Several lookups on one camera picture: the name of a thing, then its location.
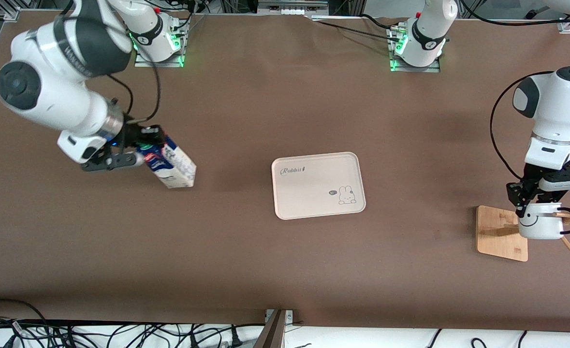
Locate white smiley face cup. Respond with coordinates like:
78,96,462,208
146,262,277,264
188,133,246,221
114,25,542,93
517,202,570,241

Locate blue white milk carton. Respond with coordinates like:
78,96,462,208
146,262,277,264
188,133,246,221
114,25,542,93
135,127,197,189

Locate cream rabbit print tray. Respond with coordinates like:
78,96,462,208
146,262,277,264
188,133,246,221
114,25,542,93
271,151,366,221

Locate wooden mug stand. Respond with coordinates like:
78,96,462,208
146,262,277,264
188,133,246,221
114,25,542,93
476,205,570,262

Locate white power strip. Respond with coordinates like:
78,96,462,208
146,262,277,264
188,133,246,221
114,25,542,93
258,0,329,15

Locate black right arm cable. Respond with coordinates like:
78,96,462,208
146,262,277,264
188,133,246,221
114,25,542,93
60,0,162,124

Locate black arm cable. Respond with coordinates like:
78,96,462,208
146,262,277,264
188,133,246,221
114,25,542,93
459,0,570,183
60,0,162,124

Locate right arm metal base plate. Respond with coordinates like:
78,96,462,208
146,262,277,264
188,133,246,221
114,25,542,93
134,19,189,68

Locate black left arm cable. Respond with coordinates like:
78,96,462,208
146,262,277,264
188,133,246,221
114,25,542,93
459,0,570,183

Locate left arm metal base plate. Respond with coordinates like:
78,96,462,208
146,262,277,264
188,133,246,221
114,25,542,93
387,22,441,73

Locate black cable on table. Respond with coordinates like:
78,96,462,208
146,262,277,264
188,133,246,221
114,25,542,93
311,18,402,40

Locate metal table edge bracket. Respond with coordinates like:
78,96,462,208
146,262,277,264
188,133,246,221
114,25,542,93
253,308,295,348

